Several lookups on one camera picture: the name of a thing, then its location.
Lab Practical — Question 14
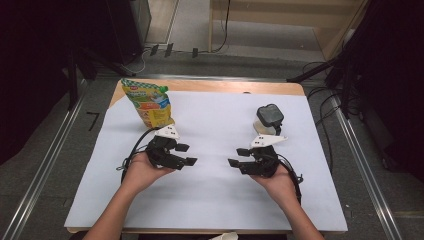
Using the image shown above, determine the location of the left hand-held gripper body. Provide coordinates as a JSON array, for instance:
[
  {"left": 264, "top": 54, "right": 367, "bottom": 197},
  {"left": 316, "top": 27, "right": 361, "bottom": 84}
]
[{"left": 145, "top": 124, "right": 184, "bottom": 170}]

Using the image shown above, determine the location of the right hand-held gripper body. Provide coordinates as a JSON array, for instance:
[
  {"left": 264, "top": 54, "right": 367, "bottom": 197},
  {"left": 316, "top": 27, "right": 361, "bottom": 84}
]
[{"left": 239, "top": 134, "right": 288, "bottom": 178}]

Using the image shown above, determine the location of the clear container with black lid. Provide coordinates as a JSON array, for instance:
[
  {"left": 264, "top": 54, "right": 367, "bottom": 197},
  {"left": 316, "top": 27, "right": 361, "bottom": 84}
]
[{"left": 253, "top": 103, "right": 285, "bottom": 137}]

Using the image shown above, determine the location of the yellow spouted pouch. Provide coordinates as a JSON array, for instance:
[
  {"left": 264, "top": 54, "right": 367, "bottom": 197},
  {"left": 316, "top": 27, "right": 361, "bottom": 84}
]
[{"left": 120, "top": 78, "right": 176, "bottom": 130}]

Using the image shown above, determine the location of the person's left hand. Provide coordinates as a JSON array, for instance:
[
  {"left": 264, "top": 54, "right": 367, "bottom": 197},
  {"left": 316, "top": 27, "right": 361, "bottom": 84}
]
[{"left": 121, "top": 152, "right": 176, "bottom": 196}]

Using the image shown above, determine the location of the person's right hand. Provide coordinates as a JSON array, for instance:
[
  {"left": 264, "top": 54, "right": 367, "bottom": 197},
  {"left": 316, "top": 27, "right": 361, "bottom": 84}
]
[{"left": 249, "top": 164, "right": 299, "bottom": 209}]

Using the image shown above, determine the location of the white paper sheet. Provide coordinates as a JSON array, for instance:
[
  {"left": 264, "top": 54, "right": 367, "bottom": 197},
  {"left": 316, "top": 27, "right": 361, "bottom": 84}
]
[{"left": 64, "top": 89, "right": 349, "bottom": 233}]

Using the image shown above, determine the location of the wooden table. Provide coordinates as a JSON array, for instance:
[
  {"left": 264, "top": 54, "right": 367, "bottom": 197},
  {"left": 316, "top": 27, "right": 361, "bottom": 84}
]
[{"left": 66, "top": 78, "right": 348, "bottom": 235}]

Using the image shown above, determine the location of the black metal stand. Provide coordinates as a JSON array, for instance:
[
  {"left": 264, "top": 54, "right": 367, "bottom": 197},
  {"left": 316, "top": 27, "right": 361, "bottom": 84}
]
[
  {"left": 286, "top": 56, "right": 354, "bottom": 119},
  {"left": 64, "top": 43, "right": 134, "bottom": 111}
]

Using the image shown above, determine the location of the black cabinet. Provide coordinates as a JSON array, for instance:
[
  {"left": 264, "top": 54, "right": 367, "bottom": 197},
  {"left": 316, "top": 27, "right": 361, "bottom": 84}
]
[{"left": 106, "top": 0, "right": 153, "bottom": 66}]

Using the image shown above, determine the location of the dark curtain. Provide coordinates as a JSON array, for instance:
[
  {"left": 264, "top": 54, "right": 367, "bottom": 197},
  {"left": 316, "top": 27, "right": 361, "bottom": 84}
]
[
  {"left": 0, "top": 0, "right": 111, "bottom": 166},
  {"left": 346, "top": 0, "right": 424, "bottom": 183}
]

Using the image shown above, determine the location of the left hand-held gripper cable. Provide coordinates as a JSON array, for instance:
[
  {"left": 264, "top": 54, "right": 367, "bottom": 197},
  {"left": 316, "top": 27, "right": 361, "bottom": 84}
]
[{"left": 115, "top": 127, "right": 161, "bottom": 184}]

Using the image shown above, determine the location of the hand-held gripper cable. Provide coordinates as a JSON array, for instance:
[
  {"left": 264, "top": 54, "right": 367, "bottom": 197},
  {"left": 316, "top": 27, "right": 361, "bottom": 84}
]
[
  {"left": 115, "top": 127, "right": 161, "bottom": 184},
  {"left": 276, "top": 153, "right": 304, "bottom": 206}
]

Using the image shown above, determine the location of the right hand-held gripper cable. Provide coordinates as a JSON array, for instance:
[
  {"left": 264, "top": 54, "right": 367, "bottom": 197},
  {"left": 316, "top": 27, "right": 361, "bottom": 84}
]
[{"left": 276, "top": 153, "right": 304, "bottom": 206}]

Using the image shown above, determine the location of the bundle of black floor cables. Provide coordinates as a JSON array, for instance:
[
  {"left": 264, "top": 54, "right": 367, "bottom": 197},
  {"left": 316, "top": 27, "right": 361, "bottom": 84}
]
[{"left": 301, "top": 61, "right": 348, "bottom": 174}]

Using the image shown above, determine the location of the short metal floor rail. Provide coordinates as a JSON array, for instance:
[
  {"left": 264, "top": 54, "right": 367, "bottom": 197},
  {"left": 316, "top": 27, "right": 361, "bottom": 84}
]
[{"left": 96, "top": 73, "right": 288, "bottom": 83}]

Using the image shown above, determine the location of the white floor cable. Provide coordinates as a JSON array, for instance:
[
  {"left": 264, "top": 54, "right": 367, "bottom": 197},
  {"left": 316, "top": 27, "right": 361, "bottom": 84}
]
[{"left": 121, "top": 46, "right": 153, "bottom": 75}]

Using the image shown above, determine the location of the long metal floor rail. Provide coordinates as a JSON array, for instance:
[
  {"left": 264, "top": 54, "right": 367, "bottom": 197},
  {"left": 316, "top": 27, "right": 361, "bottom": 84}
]
[
  {"left": 1, "top": 79, "right": 88, "bottom": 240},
  {"left": 333, "top": 96, "right": 404, "bottom": 240}
]

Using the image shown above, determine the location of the thin black hanging cable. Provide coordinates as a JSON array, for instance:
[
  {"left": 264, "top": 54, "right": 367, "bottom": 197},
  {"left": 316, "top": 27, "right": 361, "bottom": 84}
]
[{"left": 211, "top": 0, "right": 232, "bottom": 54}]

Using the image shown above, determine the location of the light wooden frame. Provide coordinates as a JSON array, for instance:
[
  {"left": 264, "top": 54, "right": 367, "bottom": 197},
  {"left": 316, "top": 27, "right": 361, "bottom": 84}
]
[{"left": 208, "top": 0, "right": 371, "bottom": 61}]

